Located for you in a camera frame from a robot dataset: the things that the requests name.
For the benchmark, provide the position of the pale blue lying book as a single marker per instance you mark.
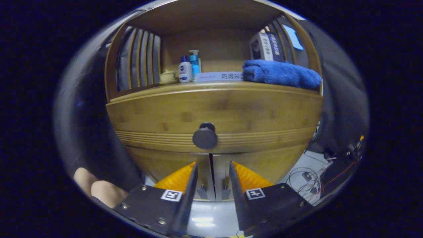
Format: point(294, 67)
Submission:
point(214, 76)

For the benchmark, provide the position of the person's knee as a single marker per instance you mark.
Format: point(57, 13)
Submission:
point(107, 193)
point(84, 180)

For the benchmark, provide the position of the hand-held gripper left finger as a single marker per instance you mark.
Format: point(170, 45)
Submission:
point(190, 198)

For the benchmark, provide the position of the blue folded towel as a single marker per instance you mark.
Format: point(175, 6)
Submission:
point(281, 73)

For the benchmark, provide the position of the wooden cabinet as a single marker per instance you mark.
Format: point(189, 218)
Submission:
point(211, 46)

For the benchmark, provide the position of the blue pump bottle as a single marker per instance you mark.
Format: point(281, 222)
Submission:
point(195, 64)

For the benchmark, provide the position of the wooden drawer with black knob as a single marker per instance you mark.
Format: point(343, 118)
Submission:
point(248, 115)

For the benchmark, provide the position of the wooden countertop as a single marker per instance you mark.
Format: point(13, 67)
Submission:
point(211, 84)

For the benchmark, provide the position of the cream lidded teacup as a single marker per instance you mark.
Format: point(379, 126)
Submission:
point(167, 77)

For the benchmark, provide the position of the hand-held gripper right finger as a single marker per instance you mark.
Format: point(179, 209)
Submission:
point(238, 198)

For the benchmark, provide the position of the dark blue standing book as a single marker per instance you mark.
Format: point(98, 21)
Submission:
point(276, 48)

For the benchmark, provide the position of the white standing book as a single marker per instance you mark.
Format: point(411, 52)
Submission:
point(264, 48)

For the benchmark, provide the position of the orange and black tool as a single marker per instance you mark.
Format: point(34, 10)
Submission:
point(356, 145)

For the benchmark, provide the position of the white bottle with blue cap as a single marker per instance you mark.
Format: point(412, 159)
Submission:
point(185, 71)

